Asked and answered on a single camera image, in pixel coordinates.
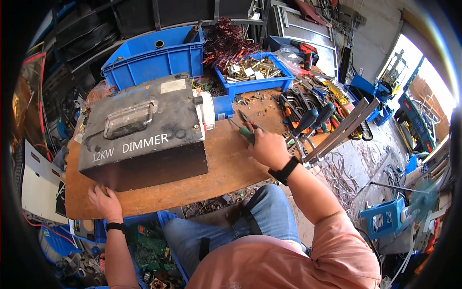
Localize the person's right hand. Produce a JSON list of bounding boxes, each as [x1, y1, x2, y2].
[[247, 126, 295, 172]]

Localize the person's left hand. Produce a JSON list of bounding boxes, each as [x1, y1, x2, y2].
[[88, 184, 124, 224]]

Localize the green handled screwdriver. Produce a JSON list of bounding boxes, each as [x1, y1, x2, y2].
[[228, 118, 256, 146]]

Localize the black wrist band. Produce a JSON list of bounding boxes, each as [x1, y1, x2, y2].
[[105, 222, 128, 235], [267, 156, 301, 186]]

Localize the set of black hex keys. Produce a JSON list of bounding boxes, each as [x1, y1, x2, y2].
[[277, 88, 319, 128]]

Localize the shallow blue plastic tray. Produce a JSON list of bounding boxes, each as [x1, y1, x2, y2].
[[213, 52, 295, 100]]

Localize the white metal panel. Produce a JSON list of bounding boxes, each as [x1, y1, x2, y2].
[[20, 139, 69, 225]]

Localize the heap of brass parts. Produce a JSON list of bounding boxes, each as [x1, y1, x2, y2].
[[223, 57, 286, 84]]

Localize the black dimmer box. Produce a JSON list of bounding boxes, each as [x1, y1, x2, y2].
[[77, 72, 235, 193]]

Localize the person's legs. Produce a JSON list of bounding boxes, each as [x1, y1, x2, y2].
[[163, 184, 304, 279]]

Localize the blue crate of circuit boards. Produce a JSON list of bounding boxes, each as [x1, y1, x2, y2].
[[94, 210, 190, 289]]

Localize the clear plastic bag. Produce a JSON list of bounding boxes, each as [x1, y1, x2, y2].
[[274, 48, 308, 75]]

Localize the bundle of metal bars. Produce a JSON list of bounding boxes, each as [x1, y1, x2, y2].
[[302, 97, 381, 167]]

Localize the heap of hand tools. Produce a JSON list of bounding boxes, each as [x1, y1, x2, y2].
[[289, 70, 374, 142]]

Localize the blue plastic bin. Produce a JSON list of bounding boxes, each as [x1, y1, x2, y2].
[[269, 35, 315, 55]]

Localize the large blue plastic crate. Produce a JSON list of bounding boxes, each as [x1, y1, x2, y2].
[[101, 25, 206, 91]]

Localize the metal framed panel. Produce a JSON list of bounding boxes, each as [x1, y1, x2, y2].
[[274, 3, 340, 79]]

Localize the black pipe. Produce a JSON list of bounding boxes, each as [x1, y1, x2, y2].
[[183, 20, 204, 44]]

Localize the person's body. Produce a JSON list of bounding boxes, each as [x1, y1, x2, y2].
[[186, 210, 382, 289]]

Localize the blue plastic stool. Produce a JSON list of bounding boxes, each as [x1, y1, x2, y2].
[[359, 197, 407, 240]]

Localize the blue machine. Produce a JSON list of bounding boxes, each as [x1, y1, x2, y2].
[[394, 91, 438, 154]]

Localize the red handled pliers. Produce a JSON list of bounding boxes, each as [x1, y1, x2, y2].
[[237, 109, 266, 132]]

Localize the dark blue handled screwdriver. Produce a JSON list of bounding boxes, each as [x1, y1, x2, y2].
[[292, 109, 319, 137], [312, 102, 336, 129]]

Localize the pile of loose wires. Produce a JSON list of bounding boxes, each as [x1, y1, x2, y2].
[[317, 151, 362, 214]]

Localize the pile of reddish copper wire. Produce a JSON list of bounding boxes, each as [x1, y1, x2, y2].
[[202, 17, 261, 74]]

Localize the red cordless drill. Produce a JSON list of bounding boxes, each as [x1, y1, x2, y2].
[[290, 40, 320, 71]]

